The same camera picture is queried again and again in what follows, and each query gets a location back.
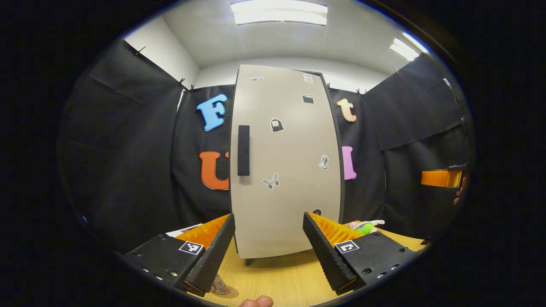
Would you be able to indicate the white book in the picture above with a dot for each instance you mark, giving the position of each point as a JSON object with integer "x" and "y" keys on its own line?
{"x": 183, "y": 231}

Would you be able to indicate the pink and green plush toy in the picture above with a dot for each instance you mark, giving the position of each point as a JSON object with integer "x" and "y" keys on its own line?
{"x": 366, "y": 228}

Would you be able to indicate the small ceiling light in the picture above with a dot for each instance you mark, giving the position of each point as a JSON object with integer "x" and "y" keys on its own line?
{"x": 405, "y": 49}

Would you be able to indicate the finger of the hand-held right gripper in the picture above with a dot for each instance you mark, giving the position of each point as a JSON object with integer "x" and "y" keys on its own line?
{"x": 439, "y": 178}

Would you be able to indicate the round brown coaster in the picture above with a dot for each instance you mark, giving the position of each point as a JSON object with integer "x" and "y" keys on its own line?
{"x": 232, "y": 293}

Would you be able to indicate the long ceiling light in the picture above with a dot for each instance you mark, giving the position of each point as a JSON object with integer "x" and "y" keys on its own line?
{"x": 279, "y": 13}

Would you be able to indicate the beige cabinet door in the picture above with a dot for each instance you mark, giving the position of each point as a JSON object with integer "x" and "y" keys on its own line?
{"x": 290, "y": 140}

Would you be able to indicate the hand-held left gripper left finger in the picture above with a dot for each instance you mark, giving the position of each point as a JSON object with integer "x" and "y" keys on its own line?
{"x": 213, "y": 260}

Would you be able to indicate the silver bottle with pink label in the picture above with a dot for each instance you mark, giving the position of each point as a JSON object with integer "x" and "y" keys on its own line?
{"x": 219, "y": 285}

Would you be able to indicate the grey cabinet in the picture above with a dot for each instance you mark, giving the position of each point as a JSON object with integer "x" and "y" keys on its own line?
{"x": 249, "y": 261}

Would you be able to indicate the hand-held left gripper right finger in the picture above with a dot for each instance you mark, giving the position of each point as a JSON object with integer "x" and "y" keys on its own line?
{"x": 326, "y": 260}

